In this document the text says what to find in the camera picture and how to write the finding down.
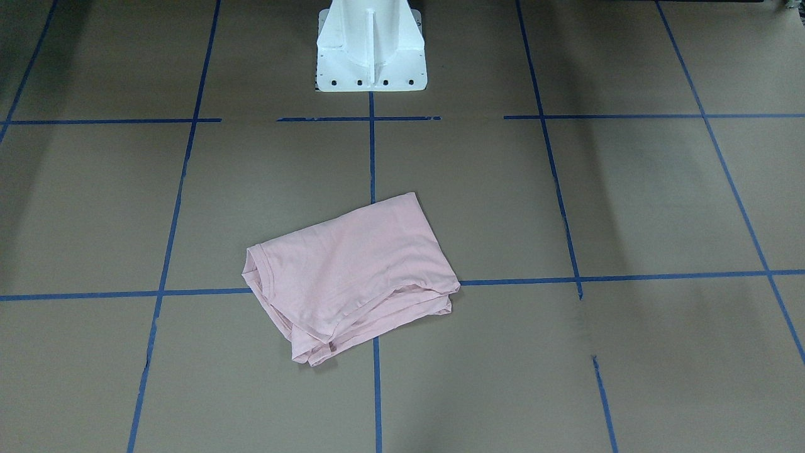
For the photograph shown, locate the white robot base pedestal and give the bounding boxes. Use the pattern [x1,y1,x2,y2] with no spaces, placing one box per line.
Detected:
[314,1,428,92]

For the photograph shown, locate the pink Snoopy t-shirt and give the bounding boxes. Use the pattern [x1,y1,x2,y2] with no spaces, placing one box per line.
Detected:
[241,192,460,367]

